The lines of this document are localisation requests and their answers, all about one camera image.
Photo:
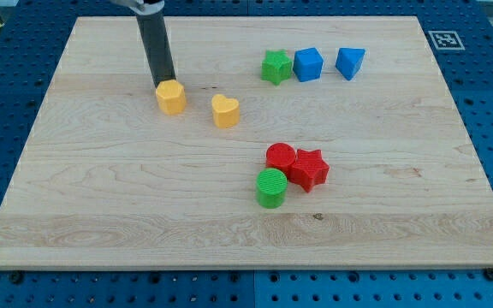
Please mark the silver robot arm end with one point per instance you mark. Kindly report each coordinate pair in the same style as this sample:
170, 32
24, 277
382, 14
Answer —
141, 7

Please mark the red circle block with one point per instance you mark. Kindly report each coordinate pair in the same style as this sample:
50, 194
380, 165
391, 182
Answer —
280, 156

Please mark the green circle block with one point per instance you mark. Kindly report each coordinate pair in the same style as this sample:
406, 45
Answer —
271, 187

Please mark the yellow heart block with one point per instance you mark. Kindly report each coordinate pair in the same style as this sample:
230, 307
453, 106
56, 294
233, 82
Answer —
225, 111

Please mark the wooden board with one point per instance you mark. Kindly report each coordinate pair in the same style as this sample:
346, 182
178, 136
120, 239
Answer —
106, 181

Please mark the red star block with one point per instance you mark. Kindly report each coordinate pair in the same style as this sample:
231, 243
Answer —
309, 169

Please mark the green star block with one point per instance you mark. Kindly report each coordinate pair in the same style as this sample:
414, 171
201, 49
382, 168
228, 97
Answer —
276, 66

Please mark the yellow hexagon block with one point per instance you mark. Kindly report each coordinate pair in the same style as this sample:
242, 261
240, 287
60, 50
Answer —
171, 97

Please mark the blue cube block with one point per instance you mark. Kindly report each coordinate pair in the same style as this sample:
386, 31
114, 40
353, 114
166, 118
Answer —
308, 64

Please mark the blue triangle block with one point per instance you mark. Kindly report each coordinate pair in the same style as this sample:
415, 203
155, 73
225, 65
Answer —
349, 61

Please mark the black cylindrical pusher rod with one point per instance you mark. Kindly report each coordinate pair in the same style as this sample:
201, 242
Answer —
155, 40

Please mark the fiducial marker tag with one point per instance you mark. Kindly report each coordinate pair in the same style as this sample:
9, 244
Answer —
446, 40

